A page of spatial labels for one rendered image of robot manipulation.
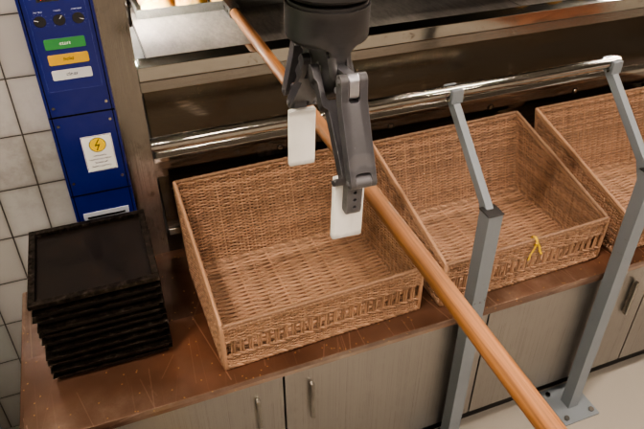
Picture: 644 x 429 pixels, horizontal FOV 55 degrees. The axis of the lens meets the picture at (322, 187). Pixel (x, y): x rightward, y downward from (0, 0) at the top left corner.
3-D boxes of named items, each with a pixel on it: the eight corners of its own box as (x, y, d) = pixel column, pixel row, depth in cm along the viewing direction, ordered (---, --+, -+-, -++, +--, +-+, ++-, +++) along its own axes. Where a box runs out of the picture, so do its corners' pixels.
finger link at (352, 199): (359, 159, 55) (373, 177, 53) (356, 205, 58) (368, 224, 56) (343, 162, 55) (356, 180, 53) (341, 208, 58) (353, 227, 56)
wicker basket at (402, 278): (181, 254, 189) (168, 178, 173) (350, 212, 207) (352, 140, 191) (222, 374, 152) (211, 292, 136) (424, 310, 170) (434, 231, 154)
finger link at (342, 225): (362, 169, 57) (365, 174, 57) (357, 230, 61) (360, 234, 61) (332, 175, 56) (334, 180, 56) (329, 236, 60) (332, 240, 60)
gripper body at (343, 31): (271, -18, 56) (273, 78, 61) (301, 12, 49) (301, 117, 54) (350, -25, 58) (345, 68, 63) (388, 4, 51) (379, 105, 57)
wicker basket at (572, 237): (362, 212, 207) (366, 139, 191) (504, 176, 224) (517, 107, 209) (438, 310, 170) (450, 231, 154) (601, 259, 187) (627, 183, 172)
